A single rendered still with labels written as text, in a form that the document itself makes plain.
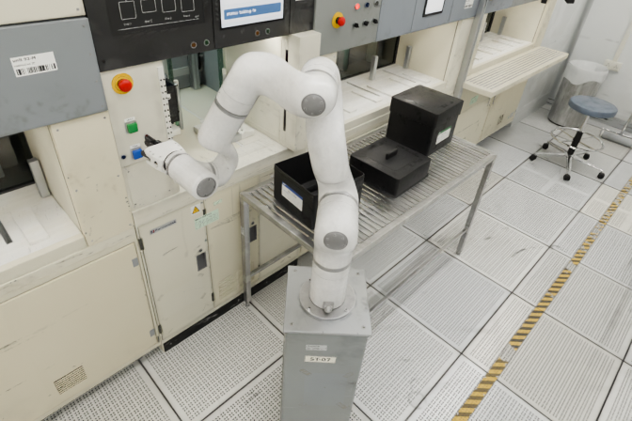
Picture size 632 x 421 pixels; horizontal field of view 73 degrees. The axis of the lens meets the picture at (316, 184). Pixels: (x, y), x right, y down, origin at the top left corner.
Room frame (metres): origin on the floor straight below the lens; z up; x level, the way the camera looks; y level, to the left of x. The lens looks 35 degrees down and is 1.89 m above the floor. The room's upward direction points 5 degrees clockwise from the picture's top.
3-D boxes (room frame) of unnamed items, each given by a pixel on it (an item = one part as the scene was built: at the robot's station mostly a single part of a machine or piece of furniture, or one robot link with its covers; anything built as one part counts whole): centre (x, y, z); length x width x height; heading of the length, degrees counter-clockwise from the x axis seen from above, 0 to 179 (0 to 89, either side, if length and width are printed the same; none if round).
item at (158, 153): (1.07, 0.45, 1.20); 0.11 x 0.10 x 0.07; 48
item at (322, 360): (0.96, -0.07, 0.38); 0.28 x 0.28 x 0.76; 3
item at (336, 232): (0.93, -0.07, 1.07); 0.19 x 0.12 x 0.24; 178
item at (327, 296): (0.96, -0.07, 0.85); 0.19 x 0.19 x 0.18
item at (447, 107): (2.15, -0.56, 0.89); 0.29 x 0.29 x 0.25; 49
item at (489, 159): (1.79, -0.32, 0.38); 1.30 x 0.60 x 0.76; 138
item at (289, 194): (1.49, -0.01, 0.85); 0.28 x 0.28 x 0.17; 42
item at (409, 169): (1.77, -0.35, 0.83); 0.29 x 0.29 x 0.13; 49
